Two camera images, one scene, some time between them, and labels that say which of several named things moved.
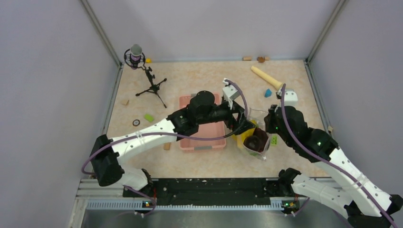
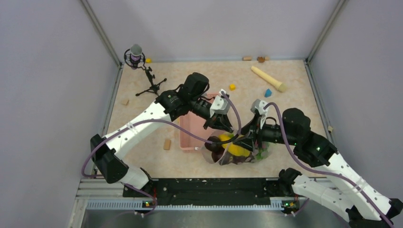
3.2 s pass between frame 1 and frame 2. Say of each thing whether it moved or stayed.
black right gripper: moved
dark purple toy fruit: moved
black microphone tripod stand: stayed
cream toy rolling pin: stayed
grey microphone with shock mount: stayed
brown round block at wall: stayed
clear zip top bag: moved
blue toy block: stayed
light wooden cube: stayed
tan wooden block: stayed
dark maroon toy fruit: moved
